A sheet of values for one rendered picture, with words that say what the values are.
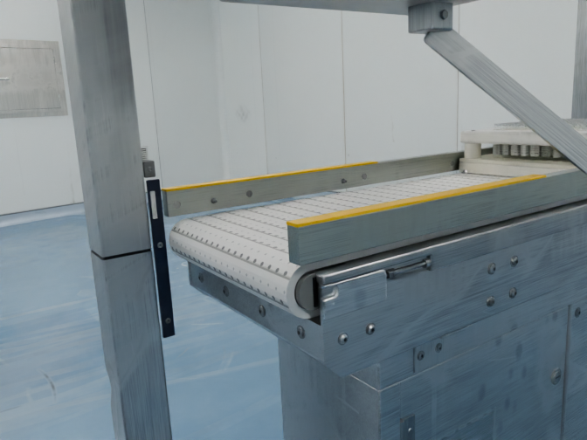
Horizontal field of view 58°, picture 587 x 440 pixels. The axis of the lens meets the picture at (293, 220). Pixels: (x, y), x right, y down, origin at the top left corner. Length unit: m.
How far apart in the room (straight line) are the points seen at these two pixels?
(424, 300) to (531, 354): 0.32
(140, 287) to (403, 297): 0.32
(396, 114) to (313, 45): 1.18
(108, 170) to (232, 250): 0.19
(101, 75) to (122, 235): 0.18
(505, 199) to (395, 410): 0.25
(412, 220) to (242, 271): 0.16
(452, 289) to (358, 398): 0.16
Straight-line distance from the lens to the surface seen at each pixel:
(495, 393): 0.78
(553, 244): 0.70
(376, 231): 0.46
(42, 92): 5.61
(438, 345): 0.63
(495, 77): 0.55
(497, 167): 0.92
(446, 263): 0.54
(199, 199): 0.67
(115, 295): 0.67
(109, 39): 0.65
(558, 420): 0.95
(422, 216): 0.50
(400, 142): 4.73
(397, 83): 4.73
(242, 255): 0.51
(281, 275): 0.45
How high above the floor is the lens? 0.94
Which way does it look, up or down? 12 degrees down
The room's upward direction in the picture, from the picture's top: 3 degrees counter-clockwise
